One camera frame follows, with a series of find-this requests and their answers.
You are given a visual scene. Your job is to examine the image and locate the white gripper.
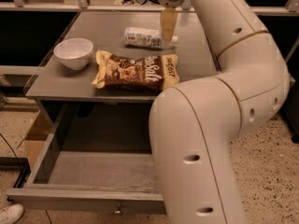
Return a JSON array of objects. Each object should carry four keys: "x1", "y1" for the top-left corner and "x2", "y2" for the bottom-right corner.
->
[{"x1": 158, "y1": 0, "x2": 185, "y2": 43}]

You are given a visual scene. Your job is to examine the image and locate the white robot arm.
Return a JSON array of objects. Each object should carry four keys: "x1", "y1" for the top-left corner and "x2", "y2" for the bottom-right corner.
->
[{"x1": 149, "y1": 0, "x2": 290, "y2": 224}]

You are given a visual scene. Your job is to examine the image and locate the grey cabinet with top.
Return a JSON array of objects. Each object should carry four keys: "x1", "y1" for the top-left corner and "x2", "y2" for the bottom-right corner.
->
[{"x1": 26, "y1": 12, "x2": 218, "y2": 146}]

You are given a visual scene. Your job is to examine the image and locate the open grey top drawer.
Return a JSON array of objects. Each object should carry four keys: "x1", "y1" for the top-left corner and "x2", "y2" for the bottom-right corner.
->
[{"x1": 7, "y1": 103, "x2": 165, "y2": 215}]

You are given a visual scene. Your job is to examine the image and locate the brown yellow chip bag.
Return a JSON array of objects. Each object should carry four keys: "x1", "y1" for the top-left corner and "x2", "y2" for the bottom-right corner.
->
[{"x1": 92, "y1": 50, "x2": 179, "y2": 92}]

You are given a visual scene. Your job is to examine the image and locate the white ceramic bowl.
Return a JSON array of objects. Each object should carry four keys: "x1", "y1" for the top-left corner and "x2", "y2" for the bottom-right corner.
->
[{"x1": 53, "y1": 38, "x2": 93, "y2": 70}]

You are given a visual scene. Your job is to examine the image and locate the cardboard box on floor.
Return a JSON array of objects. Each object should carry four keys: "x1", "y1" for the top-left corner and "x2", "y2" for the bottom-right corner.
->
[{"x1": 22, "y1": 112, "x2": 51, "y2": 169}]

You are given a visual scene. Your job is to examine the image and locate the white sneaker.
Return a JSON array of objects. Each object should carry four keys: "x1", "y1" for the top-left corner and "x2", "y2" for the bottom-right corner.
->
[{"x1": 0, "y1": 203, "x2": 24, "y2": 224}]

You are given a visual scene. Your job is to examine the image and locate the metal railing frame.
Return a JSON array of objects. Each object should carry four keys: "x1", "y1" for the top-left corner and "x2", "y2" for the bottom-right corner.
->
[{"x1": 0, "y1": 0, "x2": 299, "y2": 17}]

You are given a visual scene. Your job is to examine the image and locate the black floor cable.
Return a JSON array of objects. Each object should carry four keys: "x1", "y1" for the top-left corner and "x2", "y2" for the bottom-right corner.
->
[{"x1": 0, "y1": 133, "x2": 24, "y2": 173}]

